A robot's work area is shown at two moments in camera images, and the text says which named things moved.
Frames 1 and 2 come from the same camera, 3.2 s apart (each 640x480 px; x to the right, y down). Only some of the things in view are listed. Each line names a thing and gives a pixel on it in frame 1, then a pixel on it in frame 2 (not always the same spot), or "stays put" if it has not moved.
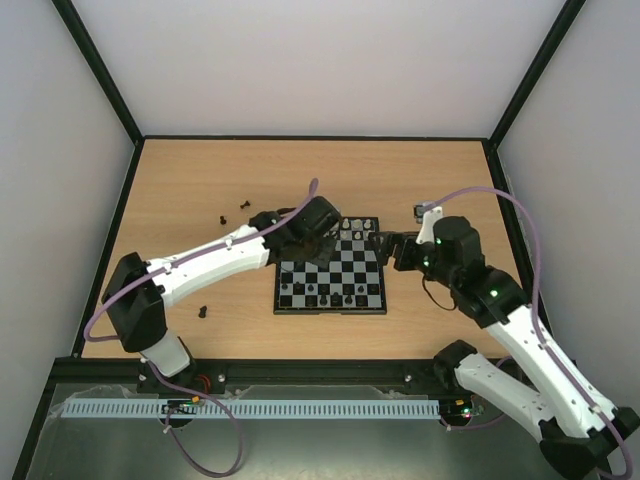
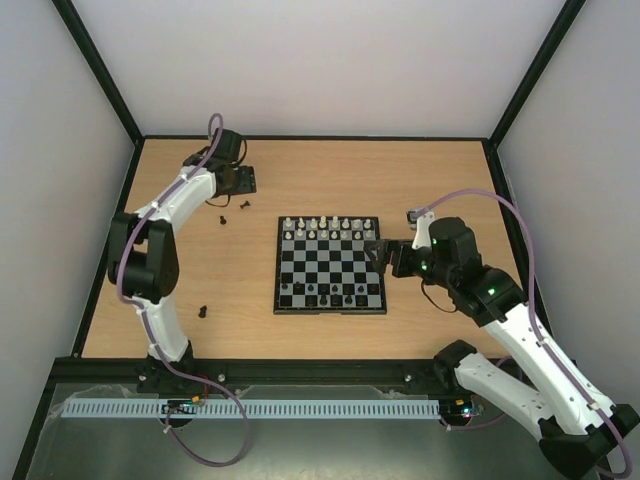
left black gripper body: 320,259 -> 242,186
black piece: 298,289 stays put
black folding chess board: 352,283 stays put
